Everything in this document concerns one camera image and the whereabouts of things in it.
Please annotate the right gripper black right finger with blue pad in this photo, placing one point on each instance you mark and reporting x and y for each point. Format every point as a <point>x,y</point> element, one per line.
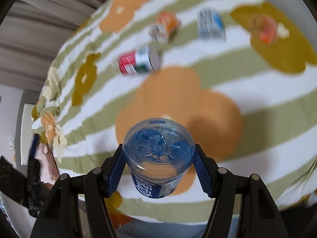
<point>258,216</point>

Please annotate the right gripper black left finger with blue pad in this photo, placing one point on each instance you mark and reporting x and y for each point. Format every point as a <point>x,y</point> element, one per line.
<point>59,216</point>

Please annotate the blue clear plastic cup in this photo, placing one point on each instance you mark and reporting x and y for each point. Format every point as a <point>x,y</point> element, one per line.
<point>158,152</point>

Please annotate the red green white cup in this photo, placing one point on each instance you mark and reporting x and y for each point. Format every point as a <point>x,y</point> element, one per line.
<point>142,60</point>

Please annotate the pink orange plastic cup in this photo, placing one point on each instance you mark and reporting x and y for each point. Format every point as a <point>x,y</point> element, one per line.
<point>263,28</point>

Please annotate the white blue printed cup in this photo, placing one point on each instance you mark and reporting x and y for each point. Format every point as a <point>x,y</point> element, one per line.
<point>210,24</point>

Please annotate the orange white printed cup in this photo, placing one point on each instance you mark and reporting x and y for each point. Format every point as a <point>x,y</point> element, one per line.
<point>166,24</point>

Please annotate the person's left hand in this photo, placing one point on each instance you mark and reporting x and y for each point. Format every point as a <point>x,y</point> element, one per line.
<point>49,172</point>

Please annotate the floral striped green white blanket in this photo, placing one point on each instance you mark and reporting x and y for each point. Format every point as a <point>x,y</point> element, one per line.
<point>251,106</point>

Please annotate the beige curtain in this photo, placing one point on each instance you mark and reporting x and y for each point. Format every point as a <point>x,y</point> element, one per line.
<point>33,32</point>

